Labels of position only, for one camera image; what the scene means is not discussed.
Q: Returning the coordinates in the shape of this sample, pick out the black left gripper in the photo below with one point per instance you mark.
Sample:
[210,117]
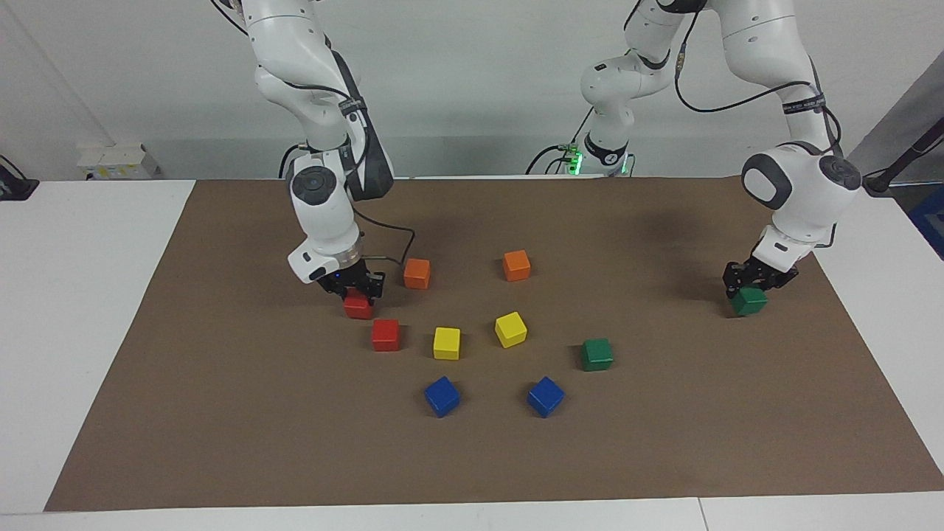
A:
[759,274]

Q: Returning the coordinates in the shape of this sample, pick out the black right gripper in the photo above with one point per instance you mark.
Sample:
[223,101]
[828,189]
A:
[354,276]

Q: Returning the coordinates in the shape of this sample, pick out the red wooden block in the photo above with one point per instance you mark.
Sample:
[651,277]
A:
[386,335]
[358,307]

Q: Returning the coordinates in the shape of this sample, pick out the green wooden block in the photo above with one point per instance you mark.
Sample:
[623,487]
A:
[750,303]
[597,355]

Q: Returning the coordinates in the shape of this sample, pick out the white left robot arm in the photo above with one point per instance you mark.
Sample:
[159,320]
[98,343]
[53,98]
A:
[804,192]

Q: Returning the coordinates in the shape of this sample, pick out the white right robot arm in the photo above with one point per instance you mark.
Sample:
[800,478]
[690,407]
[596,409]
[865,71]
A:
[324,214]

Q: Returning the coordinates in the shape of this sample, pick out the orange wooden block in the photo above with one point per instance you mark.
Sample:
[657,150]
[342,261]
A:
[516,265]
[417,273]

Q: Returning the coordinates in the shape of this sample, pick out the yellow wooden block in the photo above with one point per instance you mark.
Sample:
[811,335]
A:
[446,344]
[511,330]

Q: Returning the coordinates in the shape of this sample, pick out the blue wooden block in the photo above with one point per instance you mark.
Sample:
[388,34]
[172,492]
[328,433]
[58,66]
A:
[442,397]
[545,397]

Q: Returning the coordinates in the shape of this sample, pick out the blue box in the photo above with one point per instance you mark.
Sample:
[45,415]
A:
[931,221]

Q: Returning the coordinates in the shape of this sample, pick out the brown table mat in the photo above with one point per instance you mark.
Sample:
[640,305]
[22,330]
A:
[472,457]

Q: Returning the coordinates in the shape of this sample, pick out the white power strip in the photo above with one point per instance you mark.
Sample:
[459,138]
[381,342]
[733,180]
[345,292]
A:
[118,161]

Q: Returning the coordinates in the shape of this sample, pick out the black flat device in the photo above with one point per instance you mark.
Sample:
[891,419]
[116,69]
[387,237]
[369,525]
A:
[15,186]

